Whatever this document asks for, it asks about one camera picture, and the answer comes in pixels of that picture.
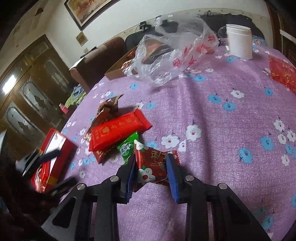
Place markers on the green snack packet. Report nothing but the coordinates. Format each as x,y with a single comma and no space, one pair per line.
127,147

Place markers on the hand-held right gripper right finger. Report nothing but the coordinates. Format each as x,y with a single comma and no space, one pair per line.
173,180

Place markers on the clear glass vessel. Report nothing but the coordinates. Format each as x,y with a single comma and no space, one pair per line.
222,33

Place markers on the wooden partition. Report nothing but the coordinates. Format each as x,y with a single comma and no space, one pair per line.
275,16

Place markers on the brown armchair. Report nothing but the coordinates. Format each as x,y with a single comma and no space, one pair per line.
97,62

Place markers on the green patterned cloth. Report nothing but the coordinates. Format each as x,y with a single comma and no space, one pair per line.
75,96

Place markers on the red gold snack packet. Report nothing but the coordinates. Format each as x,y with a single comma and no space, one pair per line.
100,155

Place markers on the red foil packet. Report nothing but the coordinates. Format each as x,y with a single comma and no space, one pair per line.
283,70

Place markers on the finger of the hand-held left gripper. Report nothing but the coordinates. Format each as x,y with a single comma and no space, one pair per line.
63,185
51,154

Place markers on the wooden cabinet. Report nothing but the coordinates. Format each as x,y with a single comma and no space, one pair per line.
34,92

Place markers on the white flat box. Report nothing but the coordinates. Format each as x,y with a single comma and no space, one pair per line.
288,35

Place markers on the cardboard box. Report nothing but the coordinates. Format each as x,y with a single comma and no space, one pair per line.
115,71

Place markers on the small yellow wall plaque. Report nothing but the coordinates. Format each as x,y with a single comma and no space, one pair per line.
82,38

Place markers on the black sofa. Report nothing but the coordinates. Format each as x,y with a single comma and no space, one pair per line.
133,39

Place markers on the brown snack packet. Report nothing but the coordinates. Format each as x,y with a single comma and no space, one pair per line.
107,110

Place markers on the white plastic jar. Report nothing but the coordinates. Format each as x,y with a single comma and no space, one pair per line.
239,44

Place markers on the brown pouch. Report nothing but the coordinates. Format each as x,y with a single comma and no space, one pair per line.
157,51

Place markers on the red box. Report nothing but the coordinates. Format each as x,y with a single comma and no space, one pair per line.
63,143

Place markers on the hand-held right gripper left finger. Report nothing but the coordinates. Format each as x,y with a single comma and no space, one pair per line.
130,180

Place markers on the red flower snack packet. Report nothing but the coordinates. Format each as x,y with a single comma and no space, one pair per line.
150,166

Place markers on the clear plastic bag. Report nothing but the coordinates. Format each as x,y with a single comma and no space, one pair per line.
173,53

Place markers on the framed wall painting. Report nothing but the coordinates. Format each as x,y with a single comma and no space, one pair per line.
87,9

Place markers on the black remote control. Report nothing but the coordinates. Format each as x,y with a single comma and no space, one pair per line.
89,52

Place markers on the long red snack packet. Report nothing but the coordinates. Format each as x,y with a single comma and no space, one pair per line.
118,132

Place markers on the small pink object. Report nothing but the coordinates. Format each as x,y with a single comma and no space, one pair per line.
64,109

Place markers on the blue patterned pack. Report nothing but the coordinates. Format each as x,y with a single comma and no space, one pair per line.
259,41

